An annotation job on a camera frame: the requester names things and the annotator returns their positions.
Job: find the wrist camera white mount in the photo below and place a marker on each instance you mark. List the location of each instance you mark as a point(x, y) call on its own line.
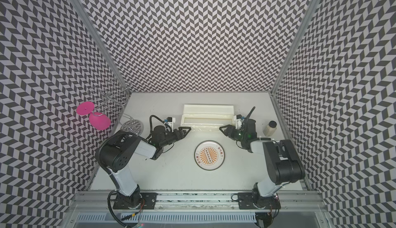
point(170, 121)
point(238, 121)

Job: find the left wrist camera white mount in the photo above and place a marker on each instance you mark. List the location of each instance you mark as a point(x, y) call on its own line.
point(170, 121)

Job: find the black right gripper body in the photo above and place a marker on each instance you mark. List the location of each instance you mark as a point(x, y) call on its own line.
point(241, 135)

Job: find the aluminium corner post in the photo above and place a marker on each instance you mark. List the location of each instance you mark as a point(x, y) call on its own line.
point(312, 6)
point(97, 39)

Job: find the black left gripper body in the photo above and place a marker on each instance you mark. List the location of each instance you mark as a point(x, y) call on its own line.
point(170, 138)

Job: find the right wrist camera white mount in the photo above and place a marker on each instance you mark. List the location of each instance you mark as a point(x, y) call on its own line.
point(238, 121)

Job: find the clear plastic wrap sheet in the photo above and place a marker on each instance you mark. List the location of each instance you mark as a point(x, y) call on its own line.
point(210, 129)

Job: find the aluminium corner post left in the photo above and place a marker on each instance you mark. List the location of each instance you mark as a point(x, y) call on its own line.
point(97, 39)

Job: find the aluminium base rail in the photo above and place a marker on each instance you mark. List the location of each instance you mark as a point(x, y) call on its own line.
point(230, 201)

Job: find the glass spice jar black lid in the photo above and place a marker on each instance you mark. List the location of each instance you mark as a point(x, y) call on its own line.
point(270, 128)

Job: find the aluminium corner post right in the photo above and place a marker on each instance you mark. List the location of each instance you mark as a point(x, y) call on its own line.
point(312, 6)

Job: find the chrome wire glass rack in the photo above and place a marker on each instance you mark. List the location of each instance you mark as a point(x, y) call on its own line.
point(106, 100)

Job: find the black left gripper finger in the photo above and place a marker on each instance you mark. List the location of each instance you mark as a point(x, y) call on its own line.
point(181, 136)
point(184, 130)

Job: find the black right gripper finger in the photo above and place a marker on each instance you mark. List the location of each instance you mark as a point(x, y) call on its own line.
point(230, 133)
point(227, 128)

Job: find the pink plastic wine glass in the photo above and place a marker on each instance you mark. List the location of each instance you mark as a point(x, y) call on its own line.
point(98, 120)

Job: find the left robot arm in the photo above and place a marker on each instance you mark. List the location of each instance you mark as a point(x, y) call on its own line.
point(115, 153)

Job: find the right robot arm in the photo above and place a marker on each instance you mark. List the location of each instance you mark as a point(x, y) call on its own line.
point(282, 164)

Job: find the white plate orange sunburst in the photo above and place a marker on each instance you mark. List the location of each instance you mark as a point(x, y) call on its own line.
point(209, 155)

